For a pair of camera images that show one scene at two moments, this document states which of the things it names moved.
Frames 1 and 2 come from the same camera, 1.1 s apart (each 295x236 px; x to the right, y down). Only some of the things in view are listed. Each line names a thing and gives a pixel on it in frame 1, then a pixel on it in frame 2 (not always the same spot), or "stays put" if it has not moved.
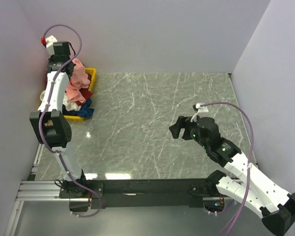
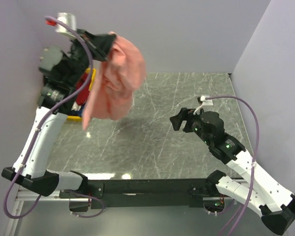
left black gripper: x=51 y=59 -> x=95 y=41
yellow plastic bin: x=92 y=72 stays put
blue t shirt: x=84 y=111 stays put
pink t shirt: x=79 y=78 -> x=117 y=78
